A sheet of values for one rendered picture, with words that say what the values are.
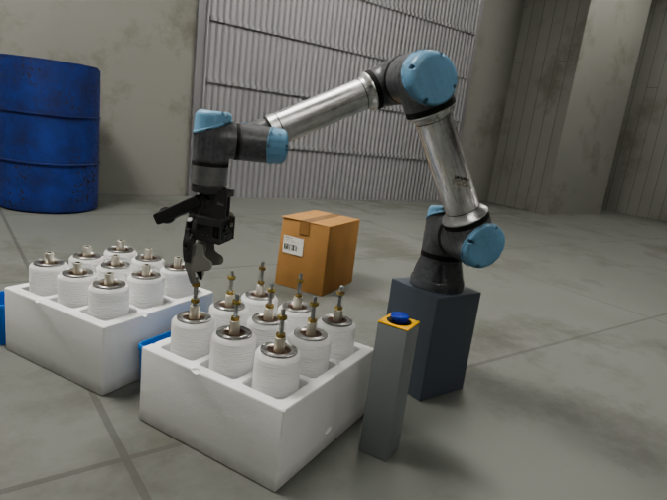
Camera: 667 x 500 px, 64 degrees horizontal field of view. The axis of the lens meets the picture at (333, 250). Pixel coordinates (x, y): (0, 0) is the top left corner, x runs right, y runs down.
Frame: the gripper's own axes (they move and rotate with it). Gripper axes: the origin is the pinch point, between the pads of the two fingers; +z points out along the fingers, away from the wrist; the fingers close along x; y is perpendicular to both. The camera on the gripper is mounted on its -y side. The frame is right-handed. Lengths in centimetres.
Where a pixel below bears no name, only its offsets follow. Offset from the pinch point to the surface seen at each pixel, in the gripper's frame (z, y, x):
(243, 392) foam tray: 17.1, 18.9, -13.6
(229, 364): 14.9, 13.3, -8.1
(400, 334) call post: 5.1, 46.3, 2.3
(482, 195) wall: 28, 89, 572
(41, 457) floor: 35.1, -18.0, -24.3
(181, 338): 13.2, 0.3, -4.8
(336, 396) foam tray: 22.9, 34.5, 3.5
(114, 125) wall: -15, -192, 243
